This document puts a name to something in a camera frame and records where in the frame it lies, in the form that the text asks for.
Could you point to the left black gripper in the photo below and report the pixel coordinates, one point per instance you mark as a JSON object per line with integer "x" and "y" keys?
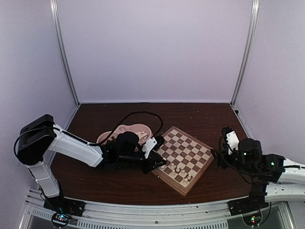
{"x": 154, "y": 158}

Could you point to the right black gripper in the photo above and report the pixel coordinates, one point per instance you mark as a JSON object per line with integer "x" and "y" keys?
{"x": 221, "y": 159}

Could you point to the wooden chess board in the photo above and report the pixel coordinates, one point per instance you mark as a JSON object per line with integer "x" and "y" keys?
{"x": 186, "y": 152}

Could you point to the pink double bowl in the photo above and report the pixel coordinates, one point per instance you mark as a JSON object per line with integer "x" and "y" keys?
{"x": 131, "y": 130}

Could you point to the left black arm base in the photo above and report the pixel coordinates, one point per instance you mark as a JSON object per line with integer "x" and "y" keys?
{"x": 65, "y": 211}

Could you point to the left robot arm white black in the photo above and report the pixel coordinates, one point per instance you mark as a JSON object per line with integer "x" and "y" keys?
{"x": 44, "y": 135}

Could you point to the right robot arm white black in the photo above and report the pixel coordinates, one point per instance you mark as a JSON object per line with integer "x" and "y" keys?
{"x": 274, "y": 177}

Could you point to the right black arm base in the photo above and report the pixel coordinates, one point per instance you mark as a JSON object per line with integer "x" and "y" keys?
{"x": 249, "y": 208}

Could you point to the light chess pieces pile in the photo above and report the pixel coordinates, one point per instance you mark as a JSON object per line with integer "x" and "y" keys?
{"x": 142, "y": 135}

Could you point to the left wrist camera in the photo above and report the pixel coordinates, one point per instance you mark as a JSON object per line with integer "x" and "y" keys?
{"x": 151, "y": 144}

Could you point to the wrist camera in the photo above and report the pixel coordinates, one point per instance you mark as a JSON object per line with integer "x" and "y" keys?
{"x": 151, "y": 144}
{"x": 231, "y": 139}

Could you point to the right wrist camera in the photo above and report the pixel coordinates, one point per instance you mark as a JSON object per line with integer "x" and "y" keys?
{"x": 231, "y": 139}

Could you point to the front aluminium rail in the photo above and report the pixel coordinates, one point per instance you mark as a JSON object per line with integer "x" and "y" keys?
{"x": 97, "y": 215}

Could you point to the right aluminium frame post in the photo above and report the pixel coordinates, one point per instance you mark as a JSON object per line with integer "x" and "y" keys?
{"x": 247, "y": 49}

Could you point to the aluminium frame post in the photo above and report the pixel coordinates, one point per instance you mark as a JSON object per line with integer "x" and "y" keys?
{"x": 247, "y": 49}
{"x": 63, "y": 55}

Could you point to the left aluminium frame post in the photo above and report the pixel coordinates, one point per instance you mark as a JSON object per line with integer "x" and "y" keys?
{"x": 63, "y": 55}

